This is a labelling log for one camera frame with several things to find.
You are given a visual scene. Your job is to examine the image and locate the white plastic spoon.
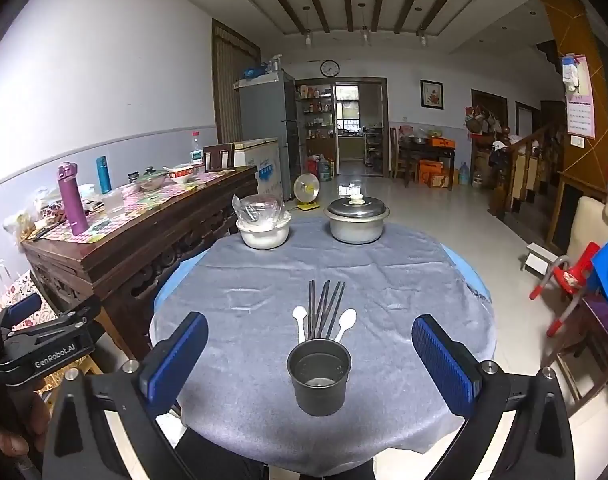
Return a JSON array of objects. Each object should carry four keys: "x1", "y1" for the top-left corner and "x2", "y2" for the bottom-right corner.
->
[
  {"x1": 334, "y1": 308, "x2": 357, "y2": 342},
  {"x1": 292, "y1": 306, "x2": 307, "y2": 344}
]

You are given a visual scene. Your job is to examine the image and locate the dark metal utensil cup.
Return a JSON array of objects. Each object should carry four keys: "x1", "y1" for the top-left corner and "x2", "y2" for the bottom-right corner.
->
[{"x1": 287, "y1": 339, "x2": 351, "y2": 417}]

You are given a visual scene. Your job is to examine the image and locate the person left hand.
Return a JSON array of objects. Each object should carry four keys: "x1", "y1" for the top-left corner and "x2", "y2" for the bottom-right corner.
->
[{"x1": 0, "y1": 392, "x2": 51, "y2": 458}]

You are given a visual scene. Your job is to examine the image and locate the blue round table cover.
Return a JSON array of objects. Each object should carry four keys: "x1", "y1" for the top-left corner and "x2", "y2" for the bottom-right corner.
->
[{"x1": 153, "y1": 245, "x2": 492, "y2": 311}]

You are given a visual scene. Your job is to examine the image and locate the carved dark wooden sideboard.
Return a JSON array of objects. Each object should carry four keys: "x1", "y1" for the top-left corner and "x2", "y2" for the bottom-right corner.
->
[{"x1": 23, "y1": 167, "x2": 257, "y2": 360}]

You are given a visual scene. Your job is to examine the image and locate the grey tablecloth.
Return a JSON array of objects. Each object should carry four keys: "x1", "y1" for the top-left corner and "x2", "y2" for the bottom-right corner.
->
[{"x1": 150, "y1": 219, "x2": 496, "y2": 476}]

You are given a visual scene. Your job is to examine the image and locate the small white step stool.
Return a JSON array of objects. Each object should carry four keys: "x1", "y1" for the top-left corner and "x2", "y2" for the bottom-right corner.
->
[{"x1": 522, "y1": 243, "x2": 558, "y2": 276}]

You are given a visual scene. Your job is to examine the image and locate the red child chair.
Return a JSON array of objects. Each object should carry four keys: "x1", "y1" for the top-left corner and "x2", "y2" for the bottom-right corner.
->
[{"x1": 528, "y1": 242, "x2": 601, "y2": 338}]

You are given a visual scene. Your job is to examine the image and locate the white bowl with plastic bag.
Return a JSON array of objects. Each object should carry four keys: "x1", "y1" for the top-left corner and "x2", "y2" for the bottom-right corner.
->
[{"x1": 232, "y1": 194, "x2": 292, "y2": 250}]

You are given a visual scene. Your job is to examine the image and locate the purple thermos bottle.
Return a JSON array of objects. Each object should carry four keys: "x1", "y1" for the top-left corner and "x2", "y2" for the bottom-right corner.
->
[{"x1": 57, "y1": 162, "x2": 89, "y2": 236}]

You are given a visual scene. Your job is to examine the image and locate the aluminium pot with lid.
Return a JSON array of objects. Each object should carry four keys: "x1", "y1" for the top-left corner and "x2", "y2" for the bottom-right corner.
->
[{"x1": 325, "y1": 184, "x2": 391, "y2": 245}]

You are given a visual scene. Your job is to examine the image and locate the glass lidded bowl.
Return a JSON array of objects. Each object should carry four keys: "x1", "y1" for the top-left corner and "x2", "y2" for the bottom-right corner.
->
[{"x1": 136, "y1": 167, "x2": 167, "y2": 192}]

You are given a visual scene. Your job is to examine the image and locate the teal thermos bottle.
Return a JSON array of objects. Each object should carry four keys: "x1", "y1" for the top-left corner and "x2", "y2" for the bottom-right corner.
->
[{"x1": 95, "y1": 156, "x2": 113, "y2": 194}]

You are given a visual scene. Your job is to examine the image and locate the red white ceramic bowl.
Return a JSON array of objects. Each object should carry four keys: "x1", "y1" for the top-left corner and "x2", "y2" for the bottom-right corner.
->
[{"x1": 165, "y1": 164, "x2": 197, "y2": 184}]

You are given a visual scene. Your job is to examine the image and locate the cream sofa armchair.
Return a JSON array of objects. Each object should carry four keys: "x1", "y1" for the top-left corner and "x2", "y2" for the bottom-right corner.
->
[{"x1": 566, "y1": 196, "x2": 608, "y2": 263}]

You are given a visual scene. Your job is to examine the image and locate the clear plastic water bottle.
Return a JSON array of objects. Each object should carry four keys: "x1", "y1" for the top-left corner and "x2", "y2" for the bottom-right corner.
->
[{"x1": 190, "y1": 131, "x2": 204, "y2": 166}]

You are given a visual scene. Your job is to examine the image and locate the dark wooden side table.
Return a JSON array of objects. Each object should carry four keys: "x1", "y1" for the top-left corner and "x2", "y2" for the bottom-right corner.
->
[{"x1": 395, "y1": 136, "x2": 456, "y2": 191}]

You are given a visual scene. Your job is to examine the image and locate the small yellow fan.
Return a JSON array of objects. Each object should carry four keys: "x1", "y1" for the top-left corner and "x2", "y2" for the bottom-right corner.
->
[{"x1": 293, "y1": 174, "x2": 320, "y2": 211}]

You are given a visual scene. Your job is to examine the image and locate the white chest freezer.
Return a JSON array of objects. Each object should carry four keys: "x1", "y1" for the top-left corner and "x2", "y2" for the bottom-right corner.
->
[{"x1": 234, "y1": 138, "x2": 283, "y2": 200}]

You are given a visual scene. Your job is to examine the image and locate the grey refrigerator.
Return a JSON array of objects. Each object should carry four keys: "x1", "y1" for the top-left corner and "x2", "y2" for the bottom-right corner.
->
[{"x1": 237, "y1": 68, "x2": 304, "y2": 200}]

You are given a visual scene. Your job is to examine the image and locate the framed flower picture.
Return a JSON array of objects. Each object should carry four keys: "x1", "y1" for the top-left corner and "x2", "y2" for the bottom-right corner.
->
[{"x1": 420, "y1": 79, "x2": 444, "y2": 110}]

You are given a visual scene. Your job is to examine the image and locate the pink wall calendar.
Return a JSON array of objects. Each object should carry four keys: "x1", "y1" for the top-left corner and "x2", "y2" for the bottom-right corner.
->
[{"x1": 561, "y1": 54, "x2": 596, "y2": 139}]

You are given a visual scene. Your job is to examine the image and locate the round wall clock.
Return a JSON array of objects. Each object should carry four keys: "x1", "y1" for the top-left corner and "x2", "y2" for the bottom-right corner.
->
[{"x1": 319, "y1": 60, "x2": 341, "y2": 78}]

